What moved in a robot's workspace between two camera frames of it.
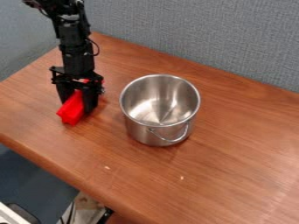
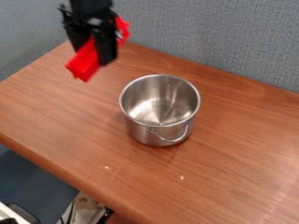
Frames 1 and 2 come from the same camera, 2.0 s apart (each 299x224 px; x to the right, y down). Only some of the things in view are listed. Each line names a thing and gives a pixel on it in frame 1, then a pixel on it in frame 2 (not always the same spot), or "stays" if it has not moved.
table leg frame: x=85 y=211 stays
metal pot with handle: x=159 y=104 stays
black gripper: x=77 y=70 to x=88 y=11
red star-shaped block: x=71 y=110 to x=85 y=61
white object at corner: x=13 y=214 stays
